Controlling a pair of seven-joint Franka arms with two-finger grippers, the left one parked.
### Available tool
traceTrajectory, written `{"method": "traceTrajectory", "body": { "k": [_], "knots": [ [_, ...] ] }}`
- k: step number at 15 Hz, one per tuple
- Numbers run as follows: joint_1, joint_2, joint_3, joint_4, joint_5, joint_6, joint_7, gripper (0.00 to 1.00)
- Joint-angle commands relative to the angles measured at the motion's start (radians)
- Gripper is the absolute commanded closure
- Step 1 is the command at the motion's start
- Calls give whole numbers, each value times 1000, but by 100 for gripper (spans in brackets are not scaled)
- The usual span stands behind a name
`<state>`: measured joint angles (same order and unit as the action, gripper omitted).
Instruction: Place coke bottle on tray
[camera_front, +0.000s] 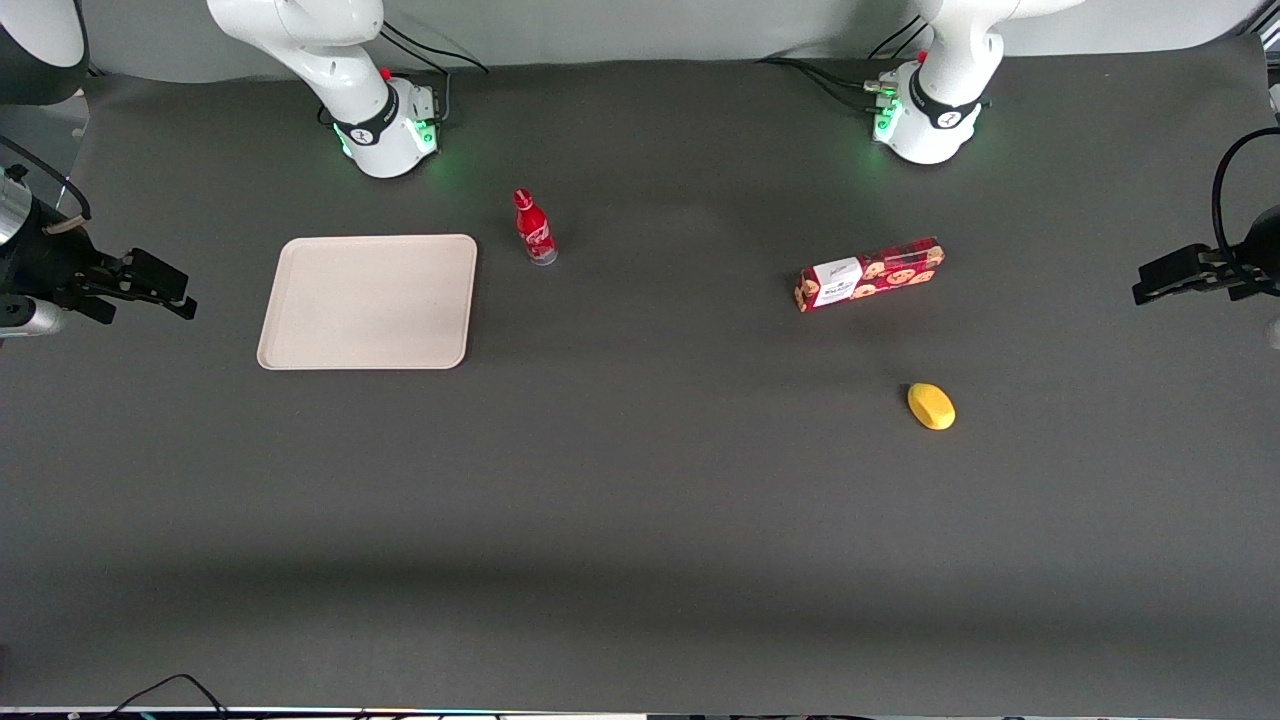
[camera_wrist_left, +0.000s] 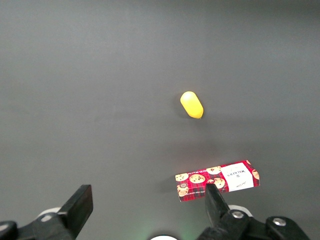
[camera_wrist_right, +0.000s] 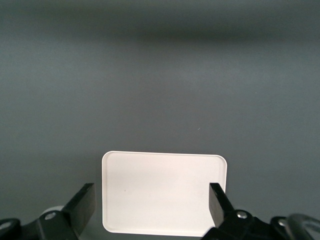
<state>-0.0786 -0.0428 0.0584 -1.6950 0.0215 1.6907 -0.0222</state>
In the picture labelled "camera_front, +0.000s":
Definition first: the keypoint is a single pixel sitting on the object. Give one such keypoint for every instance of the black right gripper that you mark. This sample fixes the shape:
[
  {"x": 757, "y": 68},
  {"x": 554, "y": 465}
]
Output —
[{"x": 45, "y": 262}]

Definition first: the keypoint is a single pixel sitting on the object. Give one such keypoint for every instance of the red coke bottle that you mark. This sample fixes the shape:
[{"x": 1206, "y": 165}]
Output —
[{"x": 535, "y": 232}]

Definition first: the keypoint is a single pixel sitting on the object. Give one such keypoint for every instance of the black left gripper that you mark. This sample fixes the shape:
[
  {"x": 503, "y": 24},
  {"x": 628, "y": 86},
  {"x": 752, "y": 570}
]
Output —
[{"x": 1252, "y": 268}]

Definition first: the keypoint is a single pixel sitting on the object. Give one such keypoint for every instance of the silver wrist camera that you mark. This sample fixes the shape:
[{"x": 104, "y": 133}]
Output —
[{"x": 25, "y": 318}]

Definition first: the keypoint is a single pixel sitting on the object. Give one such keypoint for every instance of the yellow lemon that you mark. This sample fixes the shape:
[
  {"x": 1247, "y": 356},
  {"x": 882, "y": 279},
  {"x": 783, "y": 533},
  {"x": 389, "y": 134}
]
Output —
[{"x": 931, "y": 406}]

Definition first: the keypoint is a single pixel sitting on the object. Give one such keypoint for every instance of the red cookie box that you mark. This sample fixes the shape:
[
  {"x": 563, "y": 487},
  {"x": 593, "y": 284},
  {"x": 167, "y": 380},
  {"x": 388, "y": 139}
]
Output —
[{"x": 870, "y": 275}]

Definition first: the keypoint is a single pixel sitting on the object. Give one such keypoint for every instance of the beige plastic tray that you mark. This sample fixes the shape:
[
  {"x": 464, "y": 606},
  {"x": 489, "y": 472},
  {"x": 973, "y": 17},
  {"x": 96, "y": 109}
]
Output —
[{"x": 370, "y": 302}]

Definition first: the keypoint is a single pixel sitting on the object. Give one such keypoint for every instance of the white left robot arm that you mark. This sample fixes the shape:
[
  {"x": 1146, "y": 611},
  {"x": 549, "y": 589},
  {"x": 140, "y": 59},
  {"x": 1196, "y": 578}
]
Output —
[{"x": 945, "y": 100}]

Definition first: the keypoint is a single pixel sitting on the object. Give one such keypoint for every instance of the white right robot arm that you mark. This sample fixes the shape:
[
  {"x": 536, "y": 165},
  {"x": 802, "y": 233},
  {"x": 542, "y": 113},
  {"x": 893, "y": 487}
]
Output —
[{"x": 340, "y": 70}]

